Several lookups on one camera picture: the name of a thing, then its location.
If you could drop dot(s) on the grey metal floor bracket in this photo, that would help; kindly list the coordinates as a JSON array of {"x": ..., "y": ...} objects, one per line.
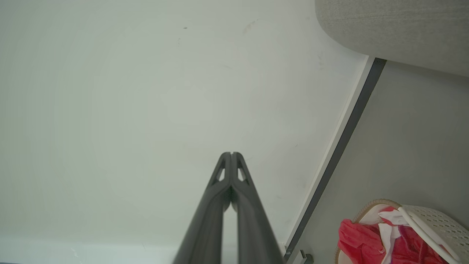
[{"x": 306, "y": 257}]

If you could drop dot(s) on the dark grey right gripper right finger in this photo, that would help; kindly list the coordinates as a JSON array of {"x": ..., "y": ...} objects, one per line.
[{"x": 253, "y": 223}]

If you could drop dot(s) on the white and black baseboard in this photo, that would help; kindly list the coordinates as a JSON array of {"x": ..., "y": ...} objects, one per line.
[{"x": 342, "y": 141}]

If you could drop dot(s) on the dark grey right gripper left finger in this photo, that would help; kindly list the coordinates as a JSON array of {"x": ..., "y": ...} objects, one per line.
[{"x": 205, "y": 220}]

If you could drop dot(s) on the grey fabric sofa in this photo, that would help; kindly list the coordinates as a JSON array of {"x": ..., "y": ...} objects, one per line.
[{"x": 403, "y": 25}]

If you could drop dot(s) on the white garment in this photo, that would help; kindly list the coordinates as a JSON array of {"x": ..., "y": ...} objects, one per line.
[{"x": 387, "y": 229}]

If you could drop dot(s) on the red jacket with white stripes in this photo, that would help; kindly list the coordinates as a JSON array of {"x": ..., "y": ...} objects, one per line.
[{"x": 412, "y": 247}]

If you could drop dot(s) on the white perforated laundry basket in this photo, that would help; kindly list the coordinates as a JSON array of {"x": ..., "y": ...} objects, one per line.
[{"x": 439, "y": 222}]

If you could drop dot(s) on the red shorts with white trim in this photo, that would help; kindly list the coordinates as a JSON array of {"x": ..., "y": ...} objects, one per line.
[{"x": 357, "y": 238}]

